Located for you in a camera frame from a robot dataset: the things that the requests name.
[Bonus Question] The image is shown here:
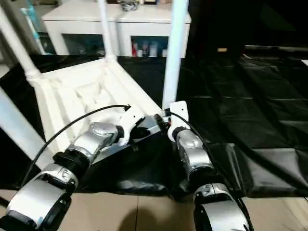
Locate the white plastic table top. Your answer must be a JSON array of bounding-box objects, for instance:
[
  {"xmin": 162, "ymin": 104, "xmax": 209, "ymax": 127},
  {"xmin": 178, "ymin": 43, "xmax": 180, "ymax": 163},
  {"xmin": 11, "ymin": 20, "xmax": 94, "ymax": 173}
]
[{"xmin": 28, "ymin": 55, "xmax": 165, "ymax": 162}]

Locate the black mat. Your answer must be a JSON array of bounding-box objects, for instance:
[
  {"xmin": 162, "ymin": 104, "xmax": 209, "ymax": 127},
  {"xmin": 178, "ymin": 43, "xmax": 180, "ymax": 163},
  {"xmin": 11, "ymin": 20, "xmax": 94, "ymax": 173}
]
[{"xmin": 0, "ymin": 46, "xmax": 308, "ymax": 199}]

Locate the white cabinet with glass doors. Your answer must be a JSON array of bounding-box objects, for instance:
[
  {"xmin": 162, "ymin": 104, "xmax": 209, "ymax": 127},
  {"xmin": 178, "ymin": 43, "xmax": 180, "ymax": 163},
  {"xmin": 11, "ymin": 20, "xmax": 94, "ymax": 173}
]
[{"xmin": 41, "ymin": 0, "xmax": 192, "ymax": 58}]

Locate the light blue plastic item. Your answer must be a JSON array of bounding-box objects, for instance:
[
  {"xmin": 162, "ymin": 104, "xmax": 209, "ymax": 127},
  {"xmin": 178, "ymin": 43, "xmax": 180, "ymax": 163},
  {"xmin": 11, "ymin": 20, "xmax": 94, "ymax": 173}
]
[{"xmin": 19, "ymin": 4, "xmax": 48, "ymax": 54}]

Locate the grey curtain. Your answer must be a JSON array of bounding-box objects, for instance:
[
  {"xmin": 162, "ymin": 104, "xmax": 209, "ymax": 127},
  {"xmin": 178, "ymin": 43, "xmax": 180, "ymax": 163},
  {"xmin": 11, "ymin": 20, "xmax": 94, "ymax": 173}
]
[{"xmin": 0, "ymin": 5, "xmax": 25, "ymax": 65}]

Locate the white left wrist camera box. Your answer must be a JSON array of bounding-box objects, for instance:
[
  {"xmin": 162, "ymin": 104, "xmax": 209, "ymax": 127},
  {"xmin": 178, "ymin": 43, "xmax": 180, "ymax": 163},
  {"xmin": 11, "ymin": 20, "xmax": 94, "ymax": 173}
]
[{"xmin": 115, "ymin": 105, "xmax": 146, "ymax": 146}]

